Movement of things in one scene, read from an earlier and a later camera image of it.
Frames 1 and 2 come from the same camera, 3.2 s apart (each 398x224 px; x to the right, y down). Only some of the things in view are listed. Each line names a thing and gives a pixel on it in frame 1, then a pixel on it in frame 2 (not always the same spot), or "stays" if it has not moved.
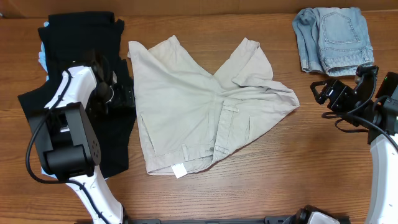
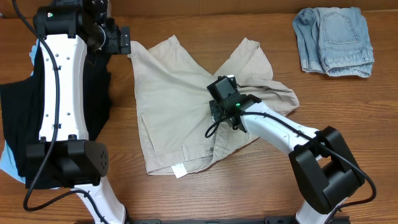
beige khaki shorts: [189, 119] stays
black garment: [69, 38] to [20, 112]
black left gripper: [125, 94] to [125, 40]
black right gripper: [329, 94] to [214, 109]
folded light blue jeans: [336, 41] stays
